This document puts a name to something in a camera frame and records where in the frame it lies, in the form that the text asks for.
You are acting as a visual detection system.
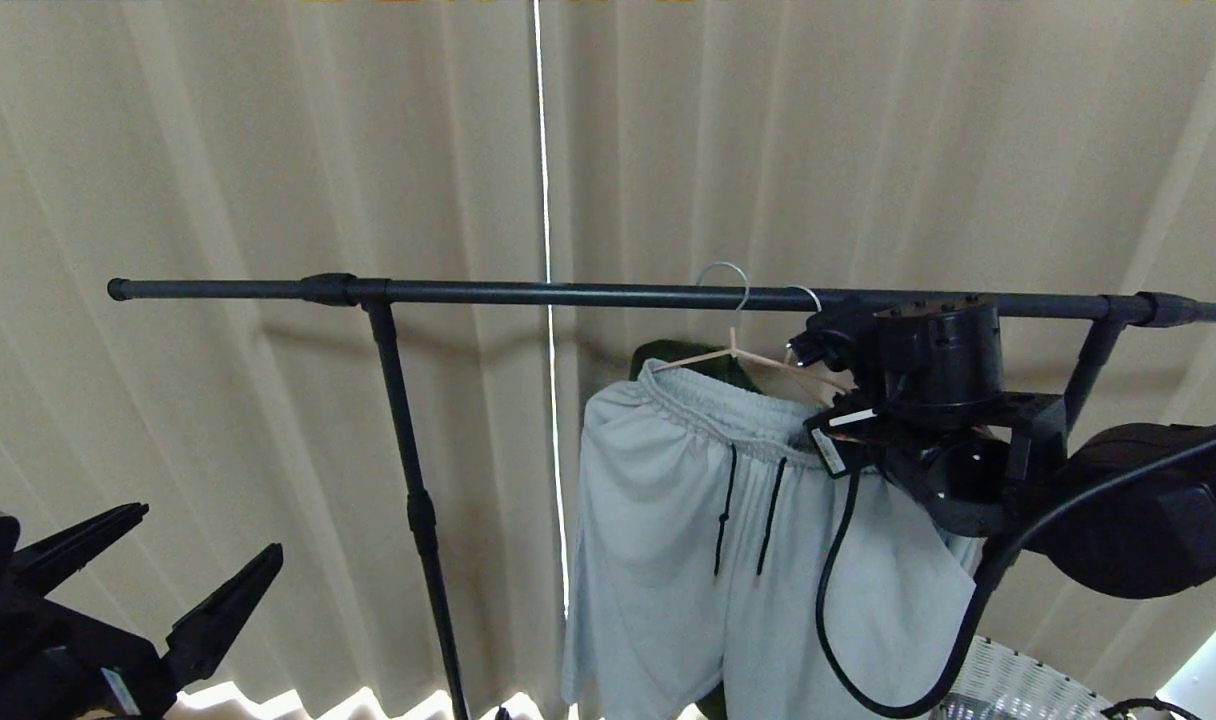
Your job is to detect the black cable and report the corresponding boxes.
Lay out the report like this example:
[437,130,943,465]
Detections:
[814,430,1216,719]

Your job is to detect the green long-sleeved shirt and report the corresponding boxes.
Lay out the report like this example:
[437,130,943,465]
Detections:
[630,340,764,720]

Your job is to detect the white laundry basket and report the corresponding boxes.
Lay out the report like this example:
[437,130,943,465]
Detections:
[933,635,1201,720]

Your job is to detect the beige curtain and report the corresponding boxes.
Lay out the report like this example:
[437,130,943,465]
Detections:
[0,0,1216,720]

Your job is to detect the pale grey shorts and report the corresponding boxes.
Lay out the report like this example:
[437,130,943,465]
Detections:
[561,358,984,720]

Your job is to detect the black clothes rack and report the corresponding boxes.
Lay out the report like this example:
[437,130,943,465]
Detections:
[108,272,1216,720]

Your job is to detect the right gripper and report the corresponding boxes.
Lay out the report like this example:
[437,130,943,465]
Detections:
[803,403,1011,538]

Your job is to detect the pink clothes hanger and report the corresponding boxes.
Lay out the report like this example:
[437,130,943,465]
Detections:
[780,285,849,406]
[651,262,854,396]

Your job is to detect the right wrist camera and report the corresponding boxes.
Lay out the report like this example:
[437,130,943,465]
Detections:
[788,310,879,376]

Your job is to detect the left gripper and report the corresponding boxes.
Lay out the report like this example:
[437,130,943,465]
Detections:
[0,502,285,720]

